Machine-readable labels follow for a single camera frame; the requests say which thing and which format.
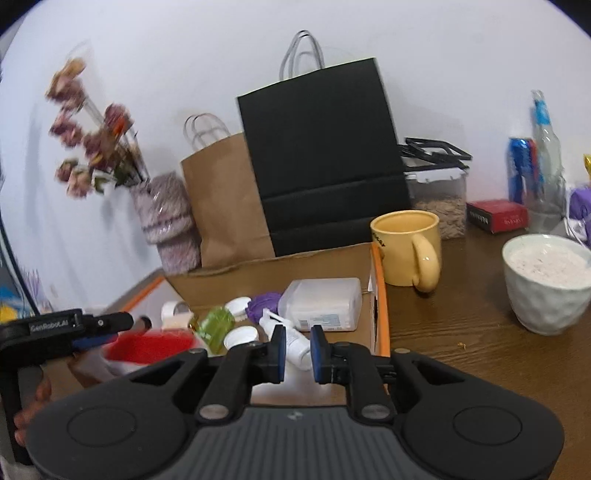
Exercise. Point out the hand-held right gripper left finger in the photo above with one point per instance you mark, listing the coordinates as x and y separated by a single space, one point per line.
277 355

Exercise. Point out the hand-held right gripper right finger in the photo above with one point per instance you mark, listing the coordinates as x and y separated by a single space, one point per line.
317 355

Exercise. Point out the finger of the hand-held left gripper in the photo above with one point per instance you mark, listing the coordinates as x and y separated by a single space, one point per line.
111 322
94 344

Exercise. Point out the red round container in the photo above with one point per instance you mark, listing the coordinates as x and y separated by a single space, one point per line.
147 348

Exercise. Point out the purple plastic lid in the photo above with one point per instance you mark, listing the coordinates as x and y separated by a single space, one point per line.
265 304

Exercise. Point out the cardboard box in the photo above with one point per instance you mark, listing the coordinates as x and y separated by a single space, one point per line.
277 267

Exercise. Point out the person's left hand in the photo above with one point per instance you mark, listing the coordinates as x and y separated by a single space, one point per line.
39 392

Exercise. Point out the white spray bottle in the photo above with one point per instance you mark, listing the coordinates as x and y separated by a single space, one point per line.
295 346

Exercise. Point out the blue and yellow bag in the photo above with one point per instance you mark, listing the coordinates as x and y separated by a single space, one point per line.
7 309

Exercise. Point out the white bottle cap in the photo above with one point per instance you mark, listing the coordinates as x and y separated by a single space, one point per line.
238 308
241 337

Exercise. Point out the white rectangular plastic bottle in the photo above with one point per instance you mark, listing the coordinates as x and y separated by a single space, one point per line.
323 304

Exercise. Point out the small white jar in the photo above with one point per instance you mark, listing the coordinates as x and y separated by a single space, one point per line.
173 311

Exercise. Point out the green bottle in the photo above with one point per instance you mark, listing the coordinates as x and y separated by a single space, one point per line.
216 327

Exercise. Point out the speckled pink vase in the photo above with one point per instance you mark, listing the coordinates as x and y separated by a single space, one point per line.
168 221

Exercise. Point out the yellow mug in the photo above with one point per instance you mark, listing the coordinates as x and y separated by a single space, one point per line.
399 249

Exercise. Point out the brown paper bag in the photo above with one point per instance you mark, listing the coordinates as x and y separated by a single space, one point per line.
221 203

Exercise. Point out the dried pink flowers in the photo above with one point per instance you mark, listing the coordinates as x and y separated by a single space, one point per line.
97 143

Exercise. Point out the clear container with black lid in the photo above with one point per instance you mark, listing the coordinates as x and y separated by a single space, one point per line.
438 207

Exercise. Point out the black paper bag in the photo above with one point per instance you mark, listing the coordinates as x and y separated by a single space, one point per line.
323 152

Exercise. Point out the red box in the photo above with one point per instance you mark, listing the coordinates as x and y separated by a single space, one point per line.
498 216

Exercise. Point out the white bowl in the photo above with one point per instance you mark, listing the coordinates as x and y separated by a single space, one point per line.
545 281

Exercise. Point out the blue drink can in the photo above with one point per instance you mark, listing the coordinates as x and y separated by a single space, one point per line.
521 170

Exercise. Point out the purple pouch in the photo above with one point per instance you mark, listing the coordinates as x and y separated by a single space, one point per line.
581 203

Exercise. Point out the clear glass bottle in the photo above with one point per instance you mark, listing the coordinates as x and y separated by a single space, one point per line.
547 143

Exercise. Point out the colourful snack packet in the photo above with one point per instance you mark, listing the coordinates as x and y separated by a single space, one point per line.
588 165

